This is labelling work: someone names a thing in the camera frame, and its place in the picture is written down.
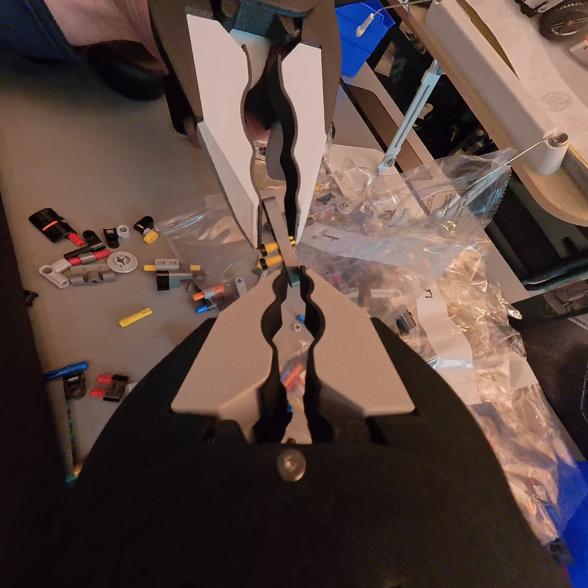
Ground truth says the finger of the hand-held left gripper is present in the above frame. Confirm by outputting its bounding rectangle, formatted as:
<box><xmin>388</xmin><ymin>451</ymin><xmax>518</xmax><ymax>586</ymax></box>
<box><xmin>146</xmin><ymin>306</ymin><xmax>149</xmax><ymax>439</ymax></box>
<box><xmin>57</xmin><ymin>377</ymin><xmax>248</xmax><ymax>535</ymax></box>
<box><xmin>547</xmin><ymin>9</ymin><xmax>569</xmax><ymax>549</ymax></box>
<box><xmin>275</xmin><ymin>41</ymin><xmax>329</xmax><ymax>245</ymax></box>
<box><xmin>186</xmin><ymin>14</ymin><xmax>263</xmax><ymax>250</ymax></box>

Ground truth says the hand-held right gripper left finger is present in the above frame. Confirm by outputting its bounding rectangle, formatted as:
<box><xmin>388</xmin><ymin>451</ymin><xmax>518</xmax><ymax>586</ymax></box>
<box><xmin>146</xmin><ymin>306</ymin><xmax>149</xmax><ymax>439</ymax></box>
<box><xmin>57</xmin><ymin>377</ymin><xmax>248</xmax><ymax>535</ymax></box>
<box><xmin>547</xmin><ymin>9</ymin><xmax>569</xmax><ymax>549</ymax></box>
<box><xmin>170</xmin><ymin>270</ymin><xmax>292</xmax><ymax>444</ymax></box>

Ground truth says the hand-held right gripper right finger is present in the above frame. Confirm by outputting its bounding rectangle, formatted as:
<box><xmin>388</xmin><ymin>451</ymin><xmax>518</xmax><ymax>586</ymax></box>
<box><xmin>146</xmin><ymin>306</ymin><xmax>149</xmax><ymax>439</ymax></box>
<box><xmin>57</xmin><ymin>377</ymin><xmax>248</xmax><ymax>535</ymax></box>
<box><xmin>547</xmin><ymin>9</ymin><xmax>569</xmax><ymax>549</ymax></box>
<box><xmin>298</xmin><ymin>266</ymin><xmax>417</xmax><ymax>444</ymax></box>

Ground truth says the dark lego beam with holes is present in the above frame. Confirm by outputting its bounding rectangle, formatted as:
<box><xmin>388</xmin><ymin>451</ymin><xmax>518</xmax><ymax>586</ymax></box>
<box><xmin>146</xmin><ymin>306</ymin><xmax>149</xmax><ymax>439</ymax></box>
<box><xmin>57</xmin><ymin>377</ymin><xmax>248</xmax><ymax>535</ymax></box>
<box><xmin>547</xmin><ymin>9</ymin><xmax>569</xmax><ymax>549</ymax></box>
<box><xmin>258</xmin><ymin>197</ymin><xmax>305</xmax><ymax>288</ymax></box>

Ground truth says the clear plastic bag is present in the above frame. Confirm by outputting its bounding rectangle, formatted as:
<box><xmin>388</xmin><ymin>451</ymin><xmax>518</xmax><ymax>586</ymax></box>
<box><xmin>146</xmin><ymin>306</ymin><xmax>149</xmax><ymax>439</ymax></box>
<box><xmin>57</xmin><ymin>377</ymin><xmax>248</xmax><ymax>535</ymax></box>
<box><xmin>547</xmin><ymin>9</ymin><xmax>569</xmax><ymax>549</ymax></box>
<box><xmin>367</xmin><ymin>149</ymin><xmax>513</xmax><ymax>272</ymax></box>

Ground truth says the person's left forearm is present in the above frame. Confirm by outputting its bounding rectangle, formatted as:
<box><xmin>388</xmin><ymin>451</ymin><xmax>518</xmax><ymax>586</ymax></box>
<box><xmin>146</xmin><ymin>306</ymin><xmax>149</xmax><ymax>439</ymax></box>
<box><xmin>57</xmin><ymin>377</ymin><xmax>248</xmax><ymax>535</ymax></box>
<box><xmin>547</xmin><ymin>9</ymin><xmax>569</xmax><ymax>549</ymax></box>
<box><xmin>0</xmin><ymin>0</ymin><xmax>79</xmax><ymax>65</ymax></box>

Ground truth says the grey yellow lego connector assembly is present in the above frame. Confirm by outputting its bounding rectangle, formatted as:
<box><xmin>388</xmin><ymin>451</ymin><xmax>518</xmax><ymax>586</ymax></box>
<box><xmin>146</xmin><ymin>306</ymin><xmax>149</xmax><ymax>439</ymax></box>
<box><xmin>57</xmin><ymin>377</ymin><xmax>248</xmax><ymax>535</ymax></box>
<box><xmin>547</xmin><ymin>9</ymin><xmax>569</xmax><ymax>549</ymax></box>
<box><xmin>144</xmin><ymin>258</ymin><xmax>206</xmax><ymax>291</ymax></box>

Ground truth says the black red lego pin block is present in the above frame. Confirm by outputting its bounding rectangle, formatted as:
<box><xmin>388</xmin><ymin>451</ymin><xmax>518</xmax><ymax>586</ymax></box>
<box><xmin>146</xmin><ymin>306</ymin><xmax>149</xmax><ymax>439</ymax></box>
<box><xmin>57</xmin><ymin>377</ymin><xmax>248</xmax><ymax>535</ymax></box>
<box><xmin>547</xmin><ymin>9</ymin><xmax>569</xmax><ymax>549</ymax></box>
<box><xmin>89</xmin><ymin>373</ymin><xmax>129</xmax><ymax>402</ymax></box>

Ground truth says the pile of clear lego bags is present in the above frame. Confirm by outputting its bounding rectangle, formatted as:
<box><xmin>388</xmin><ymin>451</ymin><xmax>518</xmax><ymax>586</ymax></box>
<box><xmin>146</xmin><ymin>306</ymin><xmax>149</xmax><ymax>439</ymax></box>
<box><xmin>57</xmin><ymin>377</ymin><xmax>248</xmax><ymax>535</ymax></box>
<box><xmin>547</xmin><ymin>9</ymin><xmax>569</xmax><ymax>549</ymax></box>
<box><xmin>154</xmin><ymin>138</ymin><xmax>588</xmax><ymax>547</ymax></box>

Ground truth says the black yellow lego connector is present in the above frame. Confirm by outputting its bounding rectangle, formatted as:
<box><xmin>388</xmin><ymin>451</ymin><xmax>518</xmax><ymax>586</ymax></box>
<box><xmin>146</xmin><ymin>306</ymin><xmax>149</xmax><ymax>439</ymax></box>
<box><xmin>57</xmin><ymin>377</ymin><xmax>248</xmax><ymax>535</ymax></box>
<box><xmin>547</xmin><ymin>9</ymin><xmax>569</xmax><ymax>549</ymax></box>
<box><xmin>133</xmin><ymin>215</ymin><xmax>160</xmax><ymax>244</ymax></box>

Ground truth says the blue lego axle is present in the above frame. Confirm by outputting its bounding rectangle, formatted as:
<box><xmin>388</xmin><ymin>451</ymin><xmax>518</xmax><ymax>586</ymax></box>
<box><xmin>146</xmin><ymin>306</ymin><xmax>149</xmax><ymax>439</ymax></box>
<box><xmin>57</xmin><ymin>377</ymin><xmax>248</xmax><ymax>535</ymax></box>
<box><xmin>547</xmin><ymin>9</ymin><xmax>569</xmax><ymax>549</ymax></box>
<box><xmin>44</xmin><ymin>361</ymin><xmax>89</xmax><ymax>381</ymax></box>

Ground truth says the black lego panel red stripe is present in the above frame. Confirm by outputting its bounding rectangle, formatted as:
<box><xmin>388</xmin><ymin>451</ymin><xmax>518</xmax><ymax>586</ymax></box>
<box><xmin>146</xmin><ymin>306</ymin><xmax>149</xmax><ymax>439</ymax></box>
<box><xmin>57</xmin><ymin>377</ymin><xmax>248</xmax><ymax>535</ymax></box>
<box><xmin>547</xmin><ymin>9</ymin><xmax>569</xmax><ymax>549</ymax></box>
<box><xmin>28</xmin><ymin>208</ymin><xmax>85</xmax><ymax>247</ymax></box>

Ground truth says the person's left hand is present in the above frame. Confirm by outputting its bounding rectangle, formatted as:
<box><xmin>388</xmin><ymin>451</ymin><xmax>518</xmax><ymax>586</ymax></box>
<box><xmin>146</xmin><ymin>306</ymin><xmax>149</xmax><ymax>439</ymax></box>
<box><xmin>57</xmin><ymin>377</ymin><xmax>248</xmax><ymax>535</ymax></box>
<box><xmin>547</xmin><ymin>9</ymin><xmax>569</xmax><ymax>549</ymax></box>
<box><xmin>43</xmin><ymin>0</ymin><xmax>154</xmax><ymax>47</ymax></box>

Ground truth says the blue plastic bin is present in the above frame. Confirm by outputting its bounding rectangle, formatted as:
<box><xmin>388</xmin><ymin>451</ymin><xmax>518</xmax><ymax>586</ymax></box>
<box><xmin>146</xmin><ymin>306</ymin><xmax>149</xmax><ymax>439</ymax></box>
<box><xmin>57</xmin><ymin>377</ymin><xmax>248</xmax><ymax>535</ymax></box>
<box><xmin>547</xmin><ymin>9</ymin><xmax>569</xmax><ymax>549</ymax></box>
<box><xmin>547</xmin><ymin>464</ymin><xmax>588</xmax><ymax>588</ymax></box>
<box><xmin>334</xmin><ymin>0</ymin><xmax>397</xmax><ymax>78</ymax></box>

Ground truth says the small clear bag of pins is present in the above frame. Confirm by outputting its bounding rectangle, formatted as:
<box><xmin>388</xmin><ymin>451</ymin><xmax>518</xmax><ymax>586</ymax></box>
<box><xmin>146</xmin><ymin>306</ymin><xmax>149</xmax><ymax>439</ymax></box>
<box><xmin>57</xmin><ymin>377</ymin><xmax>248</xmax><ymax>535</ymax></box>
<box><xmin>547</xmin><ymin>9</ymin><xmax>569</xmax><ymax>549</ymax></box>
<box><xmin>278</xmin><ymin>342</ymin><xmax>313</xmax><ymax>414</ymax></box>

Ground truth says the large clear bag white label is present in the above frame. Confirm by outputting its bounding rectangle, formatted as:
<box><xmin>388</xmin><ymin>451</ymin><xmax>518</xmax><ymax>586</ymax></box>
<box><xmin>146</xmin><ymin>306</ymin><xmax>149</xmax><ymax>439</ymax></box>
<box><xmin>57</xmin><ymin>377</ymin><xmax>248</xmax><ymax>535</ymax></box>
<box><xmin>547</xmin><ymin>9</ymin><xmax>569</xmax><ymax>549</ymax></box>
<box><xmin>354</xmin><ymin>257</ymin><xmax>524</xmax><ymax>396</ymax></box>

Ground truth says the white slotted stand leg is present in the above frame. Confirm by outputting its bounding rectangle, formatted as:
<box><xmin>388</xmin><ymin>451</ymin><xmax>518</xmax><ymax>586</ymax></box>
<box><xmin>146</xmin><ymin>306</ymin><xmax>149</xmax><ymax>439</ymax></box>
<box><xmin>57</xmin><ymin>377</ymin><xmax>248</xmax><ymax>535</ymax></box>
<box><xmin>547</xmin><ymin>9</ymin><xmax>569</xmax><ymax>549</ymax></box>
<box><xmin>378</xmin><ymin>59</ymin><xmax>444</xmax><ymax>176</ymax></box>

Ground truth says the white book stand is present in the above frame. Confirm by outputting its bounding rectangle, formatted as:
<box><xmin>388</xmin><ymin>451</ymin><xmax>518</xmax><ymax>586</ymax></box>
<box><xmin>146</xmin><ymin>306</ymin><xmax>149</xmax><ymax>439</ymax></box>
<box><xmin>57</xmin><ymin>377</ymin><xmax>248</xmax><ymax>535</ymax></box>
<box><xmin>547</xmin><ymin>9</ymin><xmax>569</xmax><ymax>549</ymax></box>
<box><xmin>426</xmin><ymin>0</ymin><xmax>570</xmax><ymax>176</ymax></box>

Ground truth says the black perforated pad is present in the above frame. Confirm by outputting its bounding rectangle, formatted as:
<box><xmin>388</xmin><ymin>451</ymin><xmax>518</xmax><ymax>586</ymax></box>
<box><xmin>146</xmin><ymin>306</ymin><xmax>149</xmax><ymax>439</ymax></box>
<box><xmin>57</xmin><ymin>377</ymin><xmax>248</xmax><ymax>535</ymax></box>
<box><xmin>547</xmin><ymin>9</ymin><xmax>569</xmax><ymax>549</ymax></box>
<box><xmin>0</xmin><ymin>193</ymin><xmax>81</xmax><ymax>588</ymax></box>

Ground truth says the white instruction booklet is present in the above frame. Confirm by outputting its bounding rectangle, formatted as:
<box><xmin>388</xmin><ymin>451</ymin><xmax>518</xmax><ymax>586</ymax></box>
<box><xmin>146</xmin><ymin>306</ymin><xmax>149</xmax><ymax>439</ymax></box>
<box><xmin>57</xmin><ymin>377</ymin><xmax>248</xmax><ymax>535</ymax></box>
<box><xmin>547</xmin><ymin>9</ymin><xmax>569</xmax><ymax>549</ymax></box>
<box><xmin>459</xmin><ymin>0</ymin><xmax>588</xmax><ymax>134</ymax></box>

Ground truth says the black kick scooter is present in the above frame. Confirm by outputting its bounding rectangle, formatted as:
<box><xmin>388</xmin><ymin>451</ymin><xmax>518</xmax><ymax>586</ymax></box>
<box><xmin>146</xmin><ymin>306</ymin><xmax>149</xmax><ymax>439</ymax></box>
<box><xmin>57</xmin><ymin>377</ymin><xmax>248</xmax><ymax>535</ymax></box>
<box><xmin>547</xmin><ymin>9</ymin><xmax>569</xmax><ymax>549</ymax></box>
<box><xmin>514</xmin><ymin>0</ymin><xmax>588</xmax><ymax>42</ymax></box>

